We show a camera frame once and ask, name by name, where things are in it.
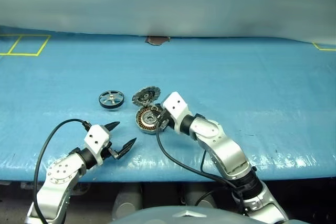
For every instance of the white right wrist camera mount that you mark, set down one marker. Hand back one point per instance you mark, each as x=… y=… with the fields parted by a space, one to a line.
x=176 y=106

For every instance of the spoked silver black rotor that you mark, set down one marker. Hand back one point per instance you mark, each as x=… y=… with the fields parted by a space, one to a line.
x=112 y=99

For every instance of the grey robot torso with emblem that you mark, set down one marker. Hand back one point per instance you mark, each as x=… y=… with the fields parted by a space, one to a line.
x=181 y=216

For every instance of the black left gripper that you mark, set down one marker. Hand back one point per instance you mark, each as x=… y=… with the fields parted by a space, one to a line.
x=107 y=150

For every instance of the round silver hinged motor lid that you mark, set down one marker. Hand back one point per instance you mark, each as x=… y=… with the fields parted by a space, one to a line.
x=145 y=95

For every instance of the blue foam table cover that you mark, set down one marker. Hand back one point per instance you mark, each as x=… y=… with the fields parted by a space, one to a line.
x=236 y=90

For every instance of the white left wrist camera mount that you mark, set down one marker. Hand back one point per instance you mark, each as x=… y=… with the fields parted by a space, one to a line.
x=96 y=136

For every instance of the round motor housing with coils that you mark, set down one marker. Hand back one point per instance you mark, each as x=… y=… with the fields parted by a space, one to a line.
x=143 y=121

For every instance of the grey rounded cylinder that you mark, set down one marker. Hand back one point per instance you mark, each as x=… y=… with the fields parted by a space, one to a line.
x=127 y=200
x=199 y=196

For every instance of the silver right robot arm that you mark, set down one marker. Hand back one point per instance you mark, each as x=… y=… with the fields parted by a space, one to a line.
x=223 y=148

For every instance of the brown torn patch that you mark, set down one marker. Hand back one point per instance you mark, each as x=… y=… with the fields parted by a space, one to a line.
x=157 y=40

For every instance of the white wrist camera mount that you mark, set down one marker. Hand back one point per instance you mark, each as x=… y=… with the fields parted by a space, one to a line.
x=96 y=136
x=176 y=106

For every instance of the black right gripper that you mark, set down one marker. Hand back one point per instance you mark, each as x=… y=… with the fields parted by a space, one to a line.
x=165 y=120

